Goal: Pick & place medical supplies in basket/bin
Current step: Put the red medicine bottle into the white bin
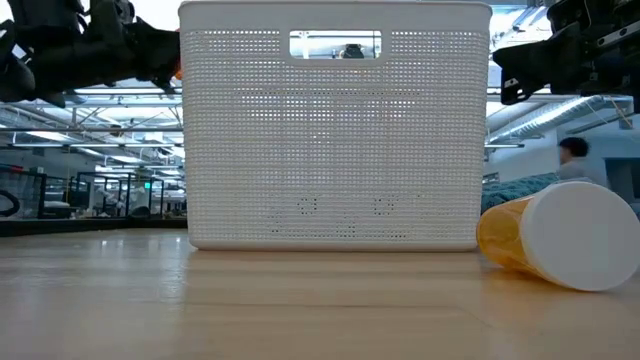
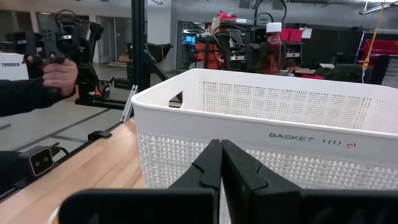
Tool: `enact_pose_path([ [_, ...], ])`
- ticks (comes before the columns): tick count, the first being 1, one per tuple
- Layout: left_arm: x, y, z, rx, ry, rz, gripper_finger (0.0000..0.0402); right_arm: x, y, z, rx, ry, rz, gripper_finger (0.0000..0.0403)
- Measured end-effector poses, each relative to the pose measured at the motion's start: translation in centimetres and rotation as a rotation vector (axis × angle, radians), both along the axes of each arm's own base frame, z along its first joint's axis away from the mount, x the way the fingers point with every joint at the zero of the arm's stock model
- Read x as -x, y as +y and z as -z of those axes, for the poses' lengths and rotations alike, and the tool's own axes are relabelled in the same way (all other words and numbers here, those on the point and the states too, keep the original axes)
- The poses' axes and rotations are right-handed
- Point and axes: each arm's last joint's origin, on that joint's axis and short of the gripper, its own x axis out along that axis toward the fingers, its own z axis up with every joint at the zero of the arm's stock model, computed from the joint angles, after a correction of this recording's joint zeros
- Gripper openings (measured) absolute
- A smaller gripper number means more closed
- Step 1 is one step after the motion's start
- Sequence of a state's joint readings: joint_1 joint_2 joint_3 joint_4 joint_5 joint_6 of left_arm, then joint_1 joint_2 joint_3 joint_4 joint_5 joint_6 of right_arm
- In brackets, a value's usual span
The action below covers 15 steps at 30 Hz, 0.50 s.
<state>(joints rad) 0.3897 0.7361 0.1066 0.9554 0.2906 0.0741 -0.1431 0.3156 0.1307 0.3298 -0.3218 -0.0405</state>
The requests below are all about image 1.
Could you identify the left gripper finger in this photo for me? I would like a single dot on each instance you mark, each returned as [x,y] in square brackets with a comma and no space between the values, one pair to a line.
[165,87]
[155,52]

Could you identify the orange pill bottle white cap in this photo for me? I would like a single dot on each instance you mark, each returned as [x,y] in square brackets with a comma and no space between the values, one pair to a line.
[575,235]

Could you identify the white perforated plastic basket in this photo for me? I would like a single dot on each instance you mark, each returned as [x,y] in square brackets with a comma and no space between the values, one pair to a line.
[335,150]

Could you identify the person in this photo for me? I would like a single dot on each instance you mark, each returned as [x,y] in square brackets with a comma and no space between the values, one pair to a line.
[575,167]

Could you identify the teal patterned cloth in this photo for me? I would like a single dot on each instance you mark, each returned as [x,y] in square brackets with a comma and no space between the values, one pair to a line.
[515,192]

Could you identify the black framed work cell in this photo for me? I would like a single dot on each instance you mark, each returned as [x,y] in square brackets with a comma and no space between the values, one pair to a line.
[42,192]
[127,195]

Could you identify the silver ceiling duct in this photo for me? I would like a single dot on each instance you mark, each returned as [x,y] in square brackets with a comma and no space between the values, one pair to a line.
[545,120]

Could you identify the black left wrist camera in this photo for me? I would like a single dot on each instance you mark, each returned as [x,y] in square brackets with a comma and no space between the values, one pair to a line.
[110,22]

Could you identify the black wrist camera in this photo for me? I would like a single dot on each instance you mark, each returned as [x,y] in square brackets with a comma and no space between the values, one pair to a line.
[110,22]
[570,15]

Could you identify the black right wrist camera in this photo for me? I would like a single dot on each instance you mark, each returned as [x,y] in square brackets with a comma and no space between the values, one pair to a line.
[570,15]

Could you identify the dark wall panel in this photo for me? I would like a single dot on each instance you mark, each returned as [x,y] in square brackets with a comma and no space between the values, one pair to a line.
[622,172]

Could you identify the black aluminium table frame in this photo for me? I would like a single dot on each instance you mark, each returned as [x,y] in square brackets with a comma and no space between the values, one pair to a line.
[100,226]

